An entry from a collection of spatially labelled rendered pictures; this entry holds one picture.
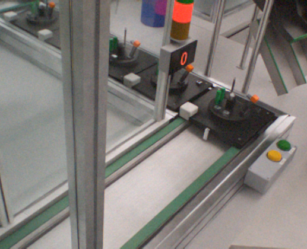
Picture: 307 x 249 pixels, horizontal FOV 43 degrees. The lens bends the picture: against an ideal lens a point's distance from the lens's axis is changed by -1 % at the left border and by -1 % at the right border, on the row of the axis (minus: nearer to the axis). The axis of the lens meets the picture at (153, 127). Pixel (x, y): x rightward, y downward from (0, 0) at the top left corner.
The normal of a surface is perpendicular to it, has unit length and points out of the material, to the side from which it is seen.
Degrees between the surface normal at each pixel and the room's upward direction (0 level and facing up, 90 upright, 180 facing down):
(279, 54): 45
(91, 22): 90
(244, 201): 0
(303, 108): 0
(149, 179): 0
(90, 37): 90
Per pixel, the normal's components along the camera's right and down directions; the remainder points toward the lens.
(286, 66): 0.53, -0.19
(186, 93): 0.10, -0.79
